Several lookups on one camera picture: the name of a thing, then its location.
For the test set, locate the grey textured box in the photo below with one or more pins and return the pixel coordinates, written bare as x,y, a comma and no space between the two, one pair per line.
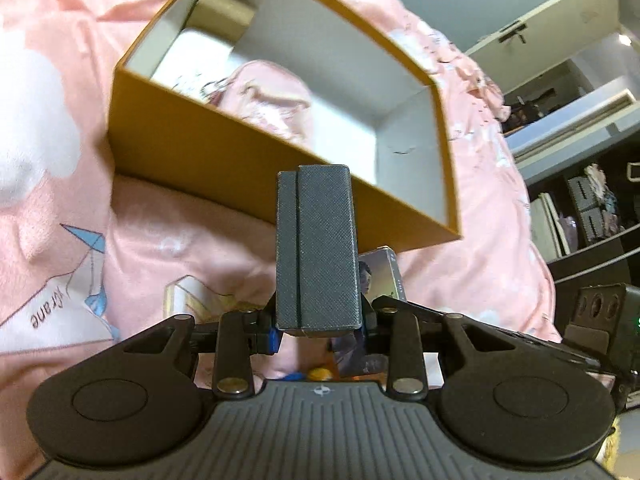
320,250

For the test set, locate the blue plush toy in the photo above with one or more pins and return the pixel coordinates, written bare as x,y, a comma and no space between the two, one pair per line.
295,376

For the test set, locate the yellow lion plush toy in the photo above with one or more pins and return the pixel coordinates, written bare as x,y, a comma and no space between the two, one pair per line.
320,374

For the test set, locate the orange cardboard box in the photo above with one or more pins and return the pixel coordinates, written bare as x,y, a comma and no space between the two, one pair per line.
200,160

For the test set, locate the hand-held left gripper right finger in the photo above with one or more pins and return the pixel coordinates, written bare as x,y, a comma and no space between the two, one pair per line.
372,316

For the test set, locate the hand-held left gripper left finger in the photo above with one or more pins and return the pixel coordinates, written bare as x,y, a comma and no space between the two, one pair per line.
272,341

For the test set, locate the cream storage box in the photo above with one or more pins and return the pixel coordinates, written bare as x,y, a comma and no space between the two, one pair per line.
547,230

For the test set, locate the white door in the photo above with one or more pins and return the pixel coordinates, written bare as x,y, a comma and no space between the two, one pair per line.
560,15

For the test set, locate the pink card wallet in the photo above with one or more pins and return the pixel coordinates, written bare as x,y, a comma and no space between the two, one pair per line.
270,95

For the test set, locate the small gold box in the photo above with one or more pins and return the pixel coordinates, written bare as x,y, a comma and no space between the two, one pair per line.
225,12

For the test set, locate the checked storage basket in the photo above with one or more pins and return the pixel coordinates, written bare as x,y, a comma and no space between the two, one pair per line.
595,215

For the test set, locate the illustrated card box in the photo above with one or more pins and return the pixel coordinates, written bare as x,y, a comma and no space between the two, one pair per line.
380,270

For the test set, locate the pink cloud-print bedsheet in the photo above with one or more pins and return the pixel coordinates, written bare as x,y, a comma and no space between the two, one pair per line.
50,85

